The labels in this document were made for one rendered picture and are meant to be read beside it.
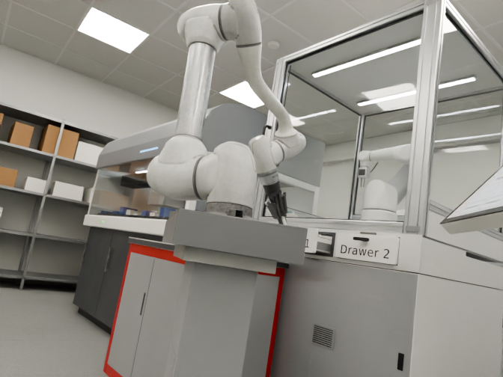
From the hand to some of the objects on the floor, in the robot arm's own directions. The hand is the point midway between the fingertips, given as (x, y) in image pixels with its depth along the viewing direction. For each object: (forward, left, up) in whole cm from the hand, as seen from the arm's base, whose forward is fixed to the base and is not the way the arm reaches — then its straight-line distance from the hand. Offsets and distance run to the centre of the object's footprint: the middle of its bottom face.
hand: (283, 224), depth 177 cm
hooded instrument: (-19, +185, -82) cm, 204 cm away
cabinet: (+61, +27, -93) cm, 115 cm away
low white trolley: (-29, +38, -90) cm, 102 cm away
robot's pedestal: (-39, -36, -94) cm, 108 cm away
